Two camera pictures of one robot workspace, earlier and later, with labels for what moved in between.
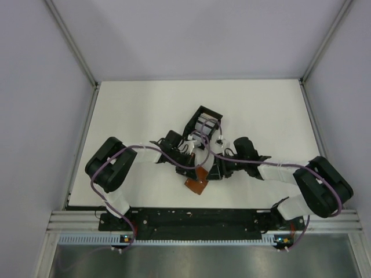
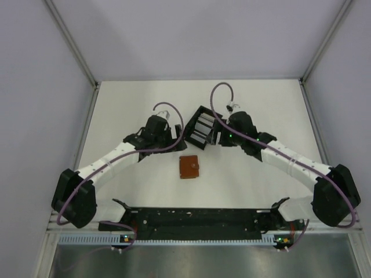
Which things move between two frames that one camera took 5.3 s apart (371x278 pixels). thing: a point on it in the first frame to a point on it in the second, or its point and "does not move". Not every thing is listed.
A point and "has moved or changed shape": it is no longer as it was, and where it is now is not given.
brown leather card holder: (197, 185) has moved or changed shape
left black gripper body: (184, 158) to (166, 140)
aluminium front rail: (88, 220) does not move
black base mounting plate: (202, 224) does not move
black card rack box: (202, 125) does not move
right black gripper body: (229, 166) to (229, 138)
